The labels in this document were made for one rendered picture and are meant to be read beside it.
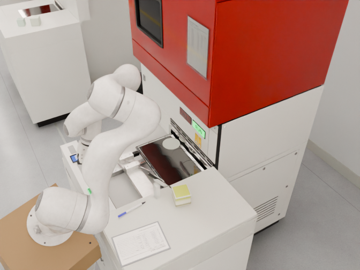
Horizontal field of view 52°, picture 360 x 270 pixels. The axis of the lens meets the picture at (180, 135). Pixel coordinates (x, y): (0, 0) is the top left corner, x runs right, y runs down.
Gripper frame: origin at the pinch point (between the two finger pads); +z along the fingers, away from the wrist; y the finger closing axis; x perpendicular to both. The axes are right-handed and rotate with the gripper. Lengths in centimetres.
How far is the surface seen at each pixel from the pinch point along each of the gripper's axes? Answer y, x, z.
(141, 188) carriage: -27.1, 3.0, 18.1
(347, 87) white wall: -209, -19, -7
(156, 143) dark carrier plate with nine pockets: -47, -21, 12
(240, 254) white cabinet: -59, 50, 31
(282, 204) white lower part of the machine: -135, 15, 58
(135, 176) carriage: -28.0, -5.8, 17.9
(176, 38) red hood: -43, -13, -54
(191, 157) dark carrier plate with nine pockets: -58, -2, 9
